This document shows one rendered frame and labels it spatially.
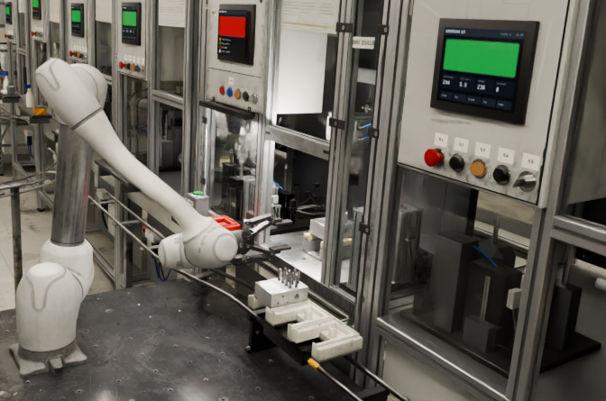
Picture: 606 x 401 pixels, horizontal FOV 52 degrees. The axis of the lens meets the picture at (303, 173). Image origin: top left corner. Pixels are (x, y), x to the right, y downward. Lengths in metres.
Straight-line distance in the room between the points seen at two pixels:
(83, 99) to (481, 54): 1.02
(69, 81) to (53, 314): 0.64
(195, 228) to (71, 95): 0.48
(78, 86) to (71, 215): 0.44
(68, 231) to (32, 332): 0.32
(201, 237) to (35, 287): 0.49
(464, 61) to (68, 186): 1.20
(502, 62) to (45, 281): 1.31
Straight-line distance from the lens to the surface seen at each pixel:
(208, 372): 1.89
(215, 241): 1.63
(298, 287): 1.83
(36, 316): 1.89
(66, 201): 1.99
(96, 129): 1.76
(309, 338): 1.72
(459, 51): 1.40
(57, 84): 1.76
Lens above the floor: 1.66
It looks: 13 degrees down
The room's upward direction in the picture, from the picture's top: 4 degrees clockwise
